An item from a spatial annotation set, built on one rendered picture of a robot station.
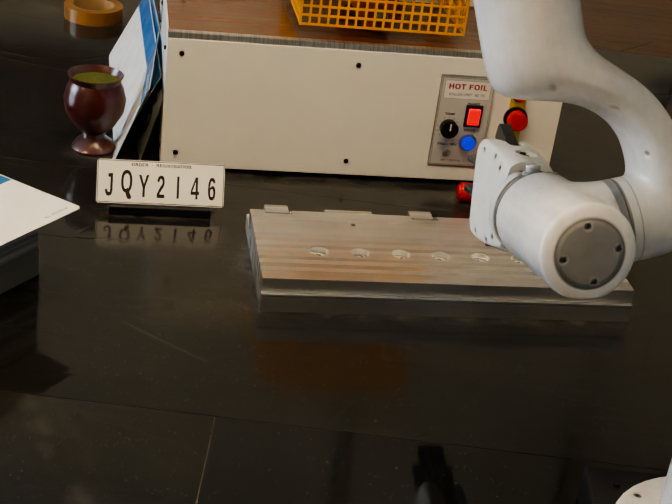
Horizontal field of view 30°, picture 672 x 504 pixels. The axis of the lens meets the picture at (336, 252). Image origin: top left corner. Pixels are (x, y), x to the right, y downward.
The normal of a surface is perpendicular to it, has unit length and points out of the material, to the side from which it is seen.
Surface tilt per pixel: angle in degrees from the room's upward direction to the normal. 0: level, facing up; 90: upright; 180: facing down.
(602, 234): 76
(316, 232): 0
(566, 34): 67
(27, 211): 0
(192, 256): 0
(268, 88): 90
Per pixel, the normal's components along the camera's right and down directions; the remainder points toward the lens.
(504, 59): -0.65, 0.33
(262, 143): 0.14, 0.47
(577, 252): 0.14, 0.26
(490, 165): -0.97, -0.11
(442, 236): 0.11, -0.88
